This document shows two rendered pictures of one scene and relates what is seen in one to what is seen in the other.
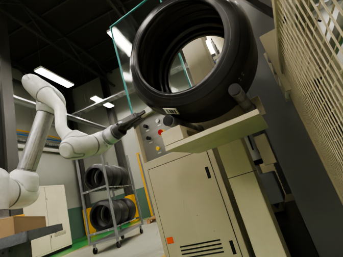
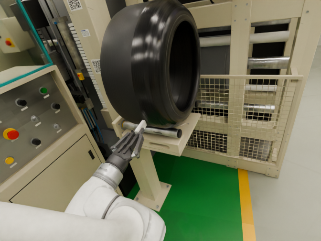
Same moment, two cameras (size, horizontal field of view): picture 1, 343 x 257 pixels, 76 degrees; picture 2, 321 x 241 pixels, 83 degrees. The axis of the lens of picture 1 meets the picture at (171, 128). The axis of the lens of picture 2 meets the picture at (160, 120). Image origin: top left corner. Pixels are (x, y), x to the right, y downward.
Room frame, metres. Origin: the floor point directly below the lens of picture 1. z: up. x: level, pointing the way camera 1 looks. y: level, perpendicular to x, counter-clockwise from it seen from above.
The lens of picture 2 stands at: (0.80, 0.69, 1.46)
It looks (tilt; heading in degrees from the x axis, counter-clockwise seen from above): 34 degrees down; 279
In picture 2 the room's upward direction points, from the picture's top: 13 degrees counter-clockwise
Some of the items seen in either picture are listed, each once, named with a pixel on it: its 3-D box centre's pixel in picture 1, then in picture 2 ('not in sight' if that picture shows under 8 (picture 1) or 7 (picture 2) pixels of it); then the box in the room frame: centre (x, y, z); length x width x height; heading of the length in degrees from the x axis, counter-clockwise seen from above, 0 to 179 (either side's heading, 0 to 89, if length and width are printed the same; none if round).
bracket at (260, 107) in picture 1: (223, 121); (135, 111); (1.10, -0.27, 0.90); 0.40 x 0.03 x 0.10; 65
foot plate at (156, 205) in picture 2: not in sight; (152, 192); (1.18, -0.28, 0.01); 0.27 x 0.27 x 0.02; 65
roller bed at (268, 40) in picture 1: (289, 63); not in sight; (0.98, -0.63, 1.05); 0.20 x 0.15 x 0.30; 155
